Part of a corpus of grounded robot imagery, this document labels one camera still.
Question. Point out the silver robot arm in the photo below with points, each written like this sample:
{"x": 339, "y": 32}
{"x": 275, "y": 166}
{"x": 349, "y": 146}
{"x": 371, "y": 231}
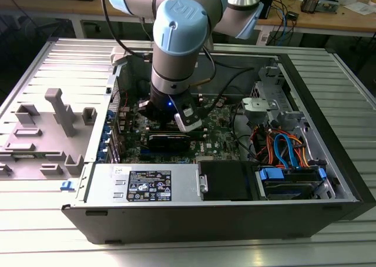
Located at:
{"x": 176, "y": 70}

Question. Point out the RAM slot with white clips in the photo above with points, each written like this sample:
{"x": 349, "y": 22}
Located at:
{"x": 158, "y": 128}

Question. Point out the RAM slot with black clips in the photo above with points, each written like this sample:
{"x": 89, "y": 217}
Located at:
{"x": 158, "y": 131}

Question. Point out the black drive bay cover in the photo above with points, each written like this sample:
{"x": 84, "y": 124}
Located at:
{"x": 226, "y": 181}

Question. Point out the black graphics card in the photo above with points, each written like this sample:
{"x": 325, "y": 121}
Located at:
{"x": 167, "y": 145}

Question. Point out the blue card retainer clip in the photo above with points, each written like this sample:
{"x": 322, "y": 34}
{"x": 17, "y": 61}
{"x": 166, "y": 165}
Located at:
{"x": 102, "y": 156}
{"x": 104, "y": 144}
{"x": 107, "y": 129}
{"x": 110, "y": 114}

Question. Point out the green motherboard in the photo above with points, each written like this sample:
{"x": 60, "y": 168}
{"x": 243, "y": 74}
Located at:
{"x": 217, "y": 123}

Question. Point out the round coin battery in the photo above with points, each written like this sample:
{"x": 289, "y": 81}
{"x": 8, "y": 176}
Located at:
{"x": 219, "y": 103}

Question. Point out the black label sticker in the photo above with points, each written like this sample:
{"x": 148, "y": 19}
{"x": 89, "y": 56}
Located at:
{"x": 141, "y": 178}

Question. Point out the silver power supply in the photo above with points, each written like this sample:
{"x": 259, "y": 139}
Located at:
{"x": 100, "y": 184}

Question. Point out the black PC case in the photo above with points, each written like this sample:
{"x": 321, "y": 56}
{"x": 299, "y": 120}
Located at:
{"x": 176, "y": 223}

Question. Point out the blue plastic clip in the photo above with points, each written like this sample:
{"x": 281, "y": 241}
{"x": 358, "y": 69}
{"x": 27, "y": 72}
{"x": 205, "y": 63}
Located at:
{"x": 67, "y": 186}

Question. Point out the grey parts rack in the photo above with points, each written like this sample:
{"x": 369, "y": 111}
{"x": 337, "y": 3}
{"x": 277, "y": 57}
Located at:
{"x": 44, "y": 149}

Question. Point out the blue disk carrier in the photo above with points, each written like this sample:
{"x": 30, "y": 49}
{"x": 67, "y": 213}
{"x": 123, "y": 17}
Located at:
{"x": 271, "y": 174}

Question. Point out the silver drive cage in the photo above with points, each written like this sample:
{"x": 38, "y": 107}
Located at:
{"x": 290, "y": 117}

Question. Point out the hard disk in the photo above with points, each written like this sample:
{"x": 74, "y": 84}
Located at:
{"x": 290, "y": 190}

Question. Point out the black desktop box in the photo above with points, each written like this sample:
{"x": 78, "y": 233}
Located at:
{"x": 270, "y": 2}

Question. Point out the small black adapter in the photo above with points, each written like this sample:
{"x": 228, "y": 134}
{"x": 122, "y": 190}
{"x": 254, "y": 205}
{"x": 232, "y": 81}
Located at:
{"x": 293, "y": 16}

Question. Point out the wooden desk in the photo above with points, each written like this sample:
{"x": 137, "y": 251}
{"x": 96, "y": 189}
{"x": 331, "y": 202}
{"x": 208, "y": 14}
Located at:
{"x": 323, "y": 23}

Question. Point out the copper coil transformer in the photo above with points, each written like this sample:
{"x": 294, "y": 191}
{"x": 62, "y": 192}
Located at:
{"x": 311, "y": 3}

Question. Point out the grey electronic device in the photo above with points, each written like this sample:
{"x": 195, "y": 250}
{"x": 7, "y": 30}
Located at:
{"x": 329, "y": 5}

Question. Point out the white paper sheet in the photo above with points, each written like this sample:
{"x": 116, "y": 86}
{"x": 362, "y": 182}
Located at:
{"x": 361, "y": 8}

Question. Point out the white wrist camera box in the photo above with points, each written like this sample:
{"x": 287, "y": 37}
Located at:
{"x": 188, "y": 126}

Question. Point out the grey metal bracket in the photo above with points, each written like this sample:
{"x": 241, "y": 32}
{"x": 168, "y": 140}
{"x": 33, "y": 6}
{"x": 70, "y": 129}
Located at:
{"x": 252, "y": 115}

